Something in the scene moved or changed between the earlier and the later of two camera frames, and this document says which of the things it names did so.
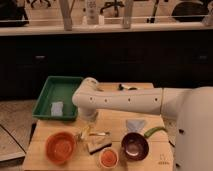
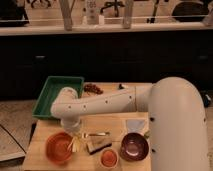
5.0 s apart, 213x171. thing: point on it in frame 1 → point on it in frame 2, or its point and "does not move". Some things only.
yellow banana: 84,132 → 77,144
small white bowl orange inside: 108,158 does not move
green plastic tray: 60,89 does not move
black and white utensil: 121,87 does not move
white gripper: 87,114 → 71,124
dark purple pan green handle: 135,146 does not move
